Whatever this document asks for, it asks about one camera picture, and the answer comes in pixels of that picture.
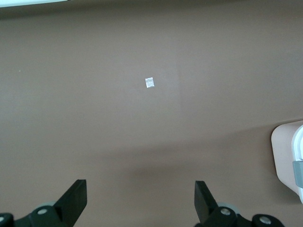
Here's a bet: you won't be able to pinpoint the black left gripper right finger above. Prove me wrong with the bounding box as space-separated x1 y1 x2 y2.
194 180 285 227

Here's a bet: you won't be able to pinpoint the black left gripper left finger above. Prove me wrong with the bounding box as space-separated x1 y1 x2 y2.
0 179 88 227

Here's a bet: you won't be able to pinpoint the white box lid grey latches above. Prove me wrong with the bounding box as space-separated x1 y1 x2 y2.
291 125 303 204

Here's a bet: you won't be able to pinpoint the pink plastic storage box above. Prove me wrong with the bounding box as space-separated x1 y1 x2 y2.
271 120 303 190

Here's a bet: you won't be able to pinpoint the brown table cover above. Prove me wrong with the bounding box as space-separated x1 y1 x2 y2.
0 0 303 227

